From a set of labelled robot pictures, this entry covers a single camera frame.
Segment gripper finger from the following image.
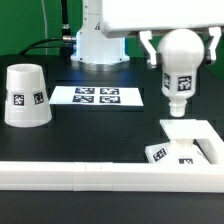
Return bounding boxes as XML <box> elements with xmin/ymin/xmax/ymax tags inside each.
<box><xmin>139</xmin><ymin>31</ymin><xmax>157</xmax><ymax>66</ymax></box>
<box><xmin>205</xmin><ymin>27</ymin><xmax>222</xmax><ymax>63</ymax></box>

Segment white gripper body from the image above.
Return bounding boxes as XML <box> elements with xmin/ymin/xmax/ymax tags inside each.
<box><xmin>100</xmin><ymin>0</ymin><xmax>224</xmax><ymax>38</ymax></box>

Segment white lamp bulb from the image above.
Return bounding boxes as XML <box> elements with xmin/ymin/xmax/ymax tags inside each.
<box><xmin>158</xmin><ymin>29</ymin><xmax>205</xmax><ymax>117</ymax></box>

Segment white lamp base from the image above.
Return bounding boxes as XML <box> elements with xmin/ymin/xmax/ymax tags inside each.
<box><xmin>145</xmin><ymin>119</ymin><xmax>217</xmax><ymax>165</ymax></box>

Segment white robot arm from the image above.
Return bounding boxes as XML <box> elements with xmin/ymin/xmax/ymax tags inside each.
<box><xmin>71</xmin><ymin>0</ymin><xmax>224</xmax><ymax>70</ymax></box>

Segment white lamp shade cone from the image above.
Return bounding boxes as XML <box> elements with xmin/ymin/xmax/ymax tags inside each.
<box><xmin>4</xmin><ymin>64</ymin><xmax>52</xmax><ymax>128</ymax></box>

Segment white marker sheet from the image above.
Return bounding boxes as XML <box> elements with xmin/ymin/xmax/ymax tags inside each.
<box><xmin>50</xmin><ymin>86</ymin><xmax>143</xmax><ymax>106</ymax></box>

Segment white L-shaped fence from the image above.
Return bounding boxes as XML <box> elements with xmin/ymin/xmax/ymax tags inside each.
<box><xmin>0</xmin><ymin>135</ymin><xmax>224</xmax><ymax>193</ymax></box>

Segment black cable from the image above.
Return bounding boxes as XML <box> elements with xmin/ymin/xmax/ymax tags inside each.
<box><xmin>19</xmin><ymin>0</ymin><xmax>78</xmax><ymax>56</ymax></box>

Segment white thin cable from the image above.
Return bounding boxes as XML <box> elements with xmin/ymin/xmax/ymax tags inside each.
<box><xmin>41</xmin><ymin>0</ymin><xmax>50</xmax><ymax>56</ymax></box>

